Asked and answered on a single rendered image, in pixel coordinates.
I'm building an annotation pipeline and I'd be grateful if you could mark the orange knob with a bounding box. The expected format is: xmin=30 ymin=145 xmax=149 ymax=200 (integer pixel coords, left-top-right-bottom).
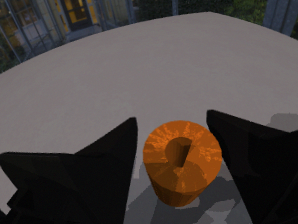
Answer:
xmin=144 ymin=121 xmax=222 ymax=208

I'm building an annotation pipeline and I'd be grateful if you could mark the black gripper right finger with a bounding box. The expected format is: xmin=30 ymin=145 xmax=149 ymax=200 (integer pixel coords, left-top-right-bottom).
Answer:
xmin=206 ymin=109 xmax=298 ymax=224

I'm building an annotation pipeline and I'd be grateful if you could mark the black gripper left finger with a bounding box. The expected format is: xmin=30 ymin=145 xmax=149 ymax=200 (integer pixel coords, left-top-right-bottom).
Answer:
xmin=0 ymin=117 xmax=138 ymax=224

